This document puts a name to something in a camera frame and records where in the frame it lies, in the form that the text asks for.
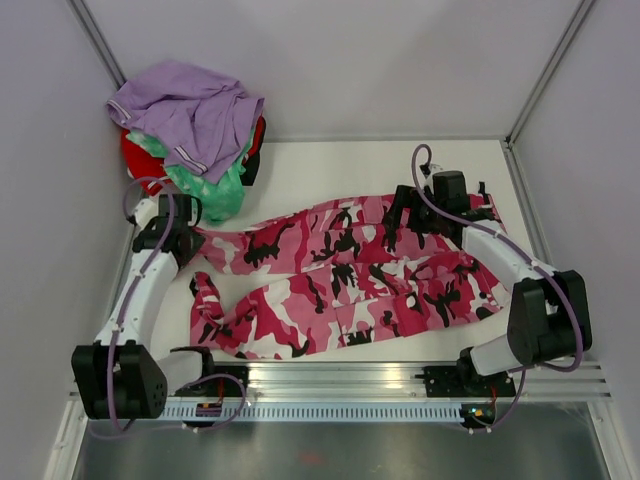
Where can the red garment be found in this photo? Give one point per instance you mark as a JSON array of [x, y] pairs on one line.
[[143, 166]]

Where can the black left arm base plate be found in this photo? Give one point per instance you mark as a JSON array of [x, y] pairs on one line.
[[227, 384]]

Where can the pink camouflage trousers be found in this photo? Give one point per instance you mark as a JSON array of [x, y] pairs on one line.
[[341, 279]]

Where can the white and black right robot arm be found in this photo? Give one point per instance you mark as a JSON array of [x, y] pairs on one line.
[[548, 322]]

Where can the aluminium corner post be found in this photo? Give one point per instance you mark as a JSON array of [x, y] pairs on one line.
[[98, 41], [561, 48]]

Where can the aluminium left corner post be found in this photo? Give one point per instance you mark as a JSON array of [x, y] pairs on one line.
[[98, 41]]

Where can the white slotted cable duct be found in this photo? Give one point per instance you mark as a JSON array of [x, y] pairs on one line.
[[201, 412]]

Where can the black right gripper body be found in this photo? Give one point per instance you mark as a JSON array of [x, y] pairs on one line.
[[424, 218]]

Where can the black garment in pile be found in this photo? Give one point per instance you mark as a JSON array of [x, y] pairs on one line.
[[251, 163]]

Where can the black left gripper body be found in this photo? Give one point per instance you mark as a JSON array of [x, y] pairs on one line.
[[196, 243]]

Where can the aluminium right corner post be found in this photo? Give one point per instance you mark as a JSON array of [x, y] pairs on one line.
[[561, 48]]

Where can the aluminium front rail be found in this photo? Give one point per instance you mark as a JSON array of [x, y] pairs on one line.
[[377, 381]]

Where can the green tie-dye garment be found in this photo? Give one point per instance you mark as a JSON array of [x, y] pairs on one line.
[[221, 200]]

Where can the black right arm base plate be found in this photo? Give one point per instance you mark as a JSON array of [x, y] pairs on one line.
[[447, 381]]

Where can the purple shirt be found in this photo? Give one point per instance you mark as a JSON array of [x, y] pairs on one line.
[[203, 118]]

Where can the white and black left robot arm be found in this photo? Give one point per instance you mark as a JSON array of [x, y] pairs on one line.
[[116, 375]]

